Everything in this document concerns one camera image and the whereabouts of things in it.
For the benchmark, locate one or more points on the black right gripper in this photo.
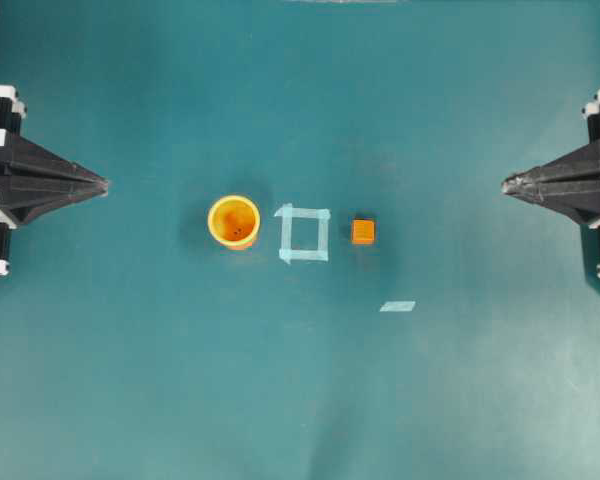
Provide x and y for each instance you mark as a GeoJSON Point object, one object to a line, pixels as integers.
{"type": "Point", "coordinates": [569, 185]}

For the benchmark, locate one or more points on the orange yellow plastic cup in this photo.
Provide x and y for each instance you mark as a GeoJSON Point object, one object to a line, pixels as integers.
{"type": "Point", "coordinates": [234, 222]}

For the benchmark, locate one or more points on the light blue tape square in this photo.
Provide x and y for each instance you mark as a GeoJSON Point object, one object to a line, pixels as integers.
{"type": "Point", "coordinates": [304, 234]}

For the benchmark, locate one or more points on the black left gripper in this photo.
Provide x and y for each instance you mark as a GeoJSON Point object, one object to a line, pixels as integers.
{"type": "Point", "coordinates": [24, 200]}

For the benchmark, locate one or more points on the light blue tape strip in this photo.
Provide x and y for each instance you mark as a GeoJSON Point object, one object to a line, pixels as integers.
{"type": "Point", "coordinates": [398, 306]}

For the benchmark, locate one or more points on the small orange cube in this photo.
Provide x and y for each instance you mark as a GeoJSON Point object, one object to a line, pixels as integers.
{"type": "Point", "coordinates": [363, 232]}

